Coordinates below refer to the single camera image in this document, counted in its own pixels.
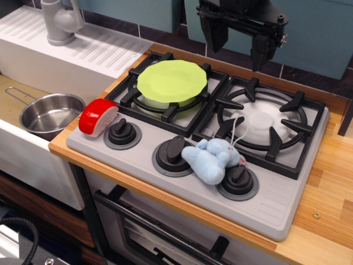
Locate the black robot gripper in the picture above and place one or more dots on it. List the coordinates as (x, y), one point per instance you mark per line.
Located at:
(261, 20)

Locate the white right burner cap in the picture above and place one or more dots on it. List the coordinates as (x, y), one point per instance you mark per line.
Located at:
(259, 118)

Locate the black left burner grate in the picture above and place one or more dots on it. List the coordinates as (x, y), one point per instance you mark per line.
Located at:
(180, 117)

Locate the black burner grate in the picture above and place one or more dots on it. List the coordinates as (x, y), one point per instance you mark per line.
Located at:
(180, 117)
(286, 158)

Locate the lime green plastic plate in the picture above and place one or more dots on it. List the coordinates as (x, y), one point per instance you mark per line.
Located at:
(172, 81)

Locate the black right burner grate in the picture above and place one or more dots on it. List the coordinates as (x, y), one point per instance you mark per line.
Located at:
(286, 158)

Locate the grey toy stove top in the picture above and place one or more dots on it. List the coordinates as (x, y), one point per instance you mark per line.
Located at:
(270, 212)

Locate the light blue stuffed hippo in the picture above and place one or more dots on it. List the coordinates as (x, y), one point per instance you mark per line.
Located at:
(209, 159)

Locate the black middle stove knob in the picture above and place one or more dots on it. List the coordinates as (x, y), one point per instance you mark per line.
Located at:
(167, 158)

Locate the black stove knob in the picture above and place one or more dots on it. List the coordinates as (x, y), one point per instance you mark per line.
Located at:
(239, 184)
(122, 135)
(167, 158)

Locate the black right stove knob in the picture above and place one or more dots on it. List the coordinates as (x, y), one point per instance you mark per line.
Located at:
(239, 184)

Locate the black left stove knob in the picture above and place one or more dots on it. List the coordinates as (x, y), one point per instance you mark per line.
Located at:
(122, 135)

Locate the red white toy cheese wedge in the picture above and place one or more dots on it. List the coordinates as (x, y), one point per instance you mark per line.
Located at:
(97, 116)

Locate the grey toy faucet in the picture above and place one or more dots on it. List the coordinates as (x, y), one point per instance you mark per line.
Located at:
(61, 24)

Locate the white toy sink unit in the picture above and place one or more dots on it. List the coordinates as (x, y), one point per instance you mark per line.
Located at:
(31, 67)

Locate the stainless steel pot with handle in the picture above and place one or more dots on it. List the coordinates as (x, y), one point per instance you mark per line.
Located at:
(47, 116)

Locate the toy oven door with handle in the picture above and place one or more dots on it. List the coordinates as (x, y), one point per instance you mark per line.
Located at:
(154, 234)

